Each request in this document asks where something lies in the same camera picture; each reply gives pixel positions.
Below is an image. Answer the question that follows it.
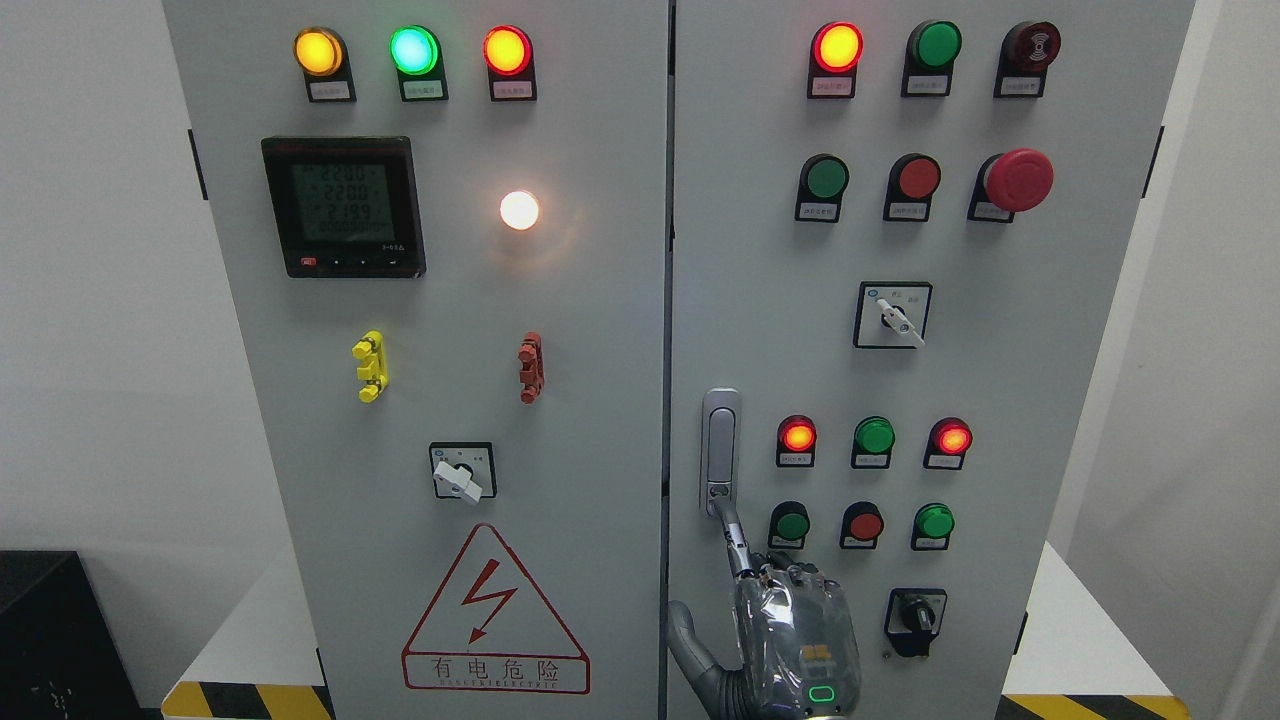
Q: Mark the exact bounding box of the yellow indicator light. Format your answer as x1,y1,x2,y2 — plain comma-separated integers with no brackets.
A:
293,27,346,77

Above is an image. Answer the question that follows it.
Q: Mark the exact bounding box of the black knob selector switch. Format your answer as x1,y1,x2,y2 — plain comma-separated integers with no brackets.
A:
884,587,948,659

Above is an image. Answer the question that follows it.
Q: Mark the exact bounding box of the dark red buzzer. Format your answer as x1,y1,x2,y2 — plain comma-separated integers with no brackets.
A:
1001,20,1061,74

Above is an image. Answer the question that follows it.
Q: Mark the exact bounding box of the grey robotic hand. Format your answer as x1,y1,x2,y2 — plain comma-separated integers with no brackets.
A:
667,497,861,719

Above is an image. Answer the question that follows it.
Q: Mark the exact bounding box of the black box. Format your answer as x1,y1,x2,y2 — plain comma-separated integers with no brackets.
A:
1,550,143,719

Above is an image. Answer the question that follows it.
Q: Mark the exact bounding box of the red lit light lower right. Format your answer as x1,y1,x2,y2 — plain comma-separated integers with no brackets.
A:
931,416,973,457

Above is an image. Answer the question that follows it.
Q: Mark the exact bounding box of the yellow terminal connector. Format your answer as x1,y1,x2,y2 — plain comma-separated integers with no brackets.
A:
351,329,389,404

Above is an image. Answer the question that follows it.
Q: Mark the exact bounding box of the red electric warning sticker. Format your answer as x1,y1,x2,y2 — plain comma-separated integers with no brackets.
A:
401,523,591,694

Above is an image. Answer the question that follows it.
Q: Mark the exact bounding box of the red lit light lower left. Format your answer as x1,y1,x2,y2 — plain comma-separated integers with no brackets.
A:
780,415,817,454

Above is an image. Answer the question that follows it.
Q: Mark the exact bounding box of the green button bottom right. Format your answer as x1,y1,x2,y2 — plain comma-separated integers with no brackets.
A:
911,502,955,548

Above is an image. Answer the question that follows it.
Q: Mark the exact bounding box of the green light lower middle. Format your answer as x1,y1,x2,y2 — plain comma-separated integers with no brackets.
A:
852,416,896,456

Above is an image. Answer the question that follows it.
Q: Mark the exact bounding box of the white indicator light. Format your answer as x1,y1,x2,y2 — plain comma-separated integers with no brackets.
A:
499,190,541,231

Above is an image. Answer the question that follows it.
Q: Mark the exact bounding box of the red button bottom middle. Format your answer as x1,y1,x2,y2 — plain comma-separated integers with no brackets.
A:
840,501,884,550

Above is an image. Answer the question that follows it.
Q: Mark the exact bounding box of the red emergency stop button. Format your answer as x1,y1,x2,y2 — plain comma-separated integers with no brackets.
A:
980,149,1055,213

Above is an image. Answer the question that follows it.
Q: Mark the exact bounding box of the red terminal connector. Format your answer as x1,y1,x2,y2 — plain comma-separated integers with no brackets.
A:
517,331,545,404

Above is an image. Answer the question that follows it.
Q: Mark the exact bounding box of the grey left cabinet door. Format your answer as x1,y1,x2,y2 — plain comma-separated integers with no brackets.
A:
163,1,669,719

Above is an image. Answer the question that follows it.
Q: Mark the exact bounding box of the green light top right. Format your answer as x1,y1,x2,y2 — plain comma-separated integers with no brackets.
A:
908,20,963,69

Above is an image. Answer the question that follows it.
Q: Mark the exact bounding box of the grey right cabinet door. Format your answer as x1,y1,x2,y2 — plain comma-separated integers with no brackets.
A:
668,1,1194,719

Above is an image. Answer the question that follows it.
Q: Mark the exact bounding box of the red lit indicator light left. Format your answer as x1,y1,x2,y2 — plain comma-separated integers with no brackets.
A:
483,26,532,77

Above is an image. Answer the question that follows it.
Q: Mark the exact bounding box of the silver door handle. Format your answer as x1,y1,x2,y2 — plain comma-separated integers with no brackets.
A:
699,387,741,518

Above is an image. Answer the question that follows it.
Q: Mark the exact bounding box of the black digital power meter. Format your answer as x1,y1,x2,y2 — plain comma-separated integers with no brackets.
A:
261,136,428,278

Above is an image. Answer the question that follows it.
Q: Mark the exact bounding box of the upper right selector switch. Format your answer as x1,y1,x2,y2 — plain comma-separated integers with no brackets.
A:
852,281,933,348

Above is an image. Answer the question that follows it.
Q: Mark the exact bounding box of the green lit indicator light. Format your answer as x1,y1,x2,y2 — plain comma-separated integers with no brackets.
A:
389,26,442,76

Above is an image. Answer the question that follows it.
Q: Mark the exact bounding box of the red lit light top right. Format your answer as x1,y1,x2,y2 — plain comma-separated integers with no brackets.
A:
812,20,864,76

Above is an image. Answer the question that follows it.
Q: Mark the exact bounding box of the left rotary selector switch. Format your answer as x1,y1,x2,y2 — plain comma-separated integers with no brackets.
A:
429,442,497,506

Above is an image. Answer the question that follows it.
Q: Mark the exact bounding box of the red push button upper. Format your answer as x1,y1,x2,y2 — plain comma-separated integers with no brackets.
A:
890,152,941,201

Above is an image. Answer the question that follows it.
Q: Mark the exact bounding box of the green button bottom left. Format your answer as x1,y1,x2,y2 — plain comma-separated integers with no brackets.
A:
768,501,812,550

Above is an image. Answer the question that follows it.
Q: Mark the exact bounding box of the grey cabinet door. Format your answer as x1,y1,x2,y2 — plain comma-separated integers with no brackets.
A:
668,1,1194,719
163,1,669,719

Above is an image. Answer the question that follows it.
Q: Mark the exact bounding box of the green push button upper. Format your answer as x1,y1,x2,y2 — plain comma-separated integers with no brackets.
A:
799,152,850,201

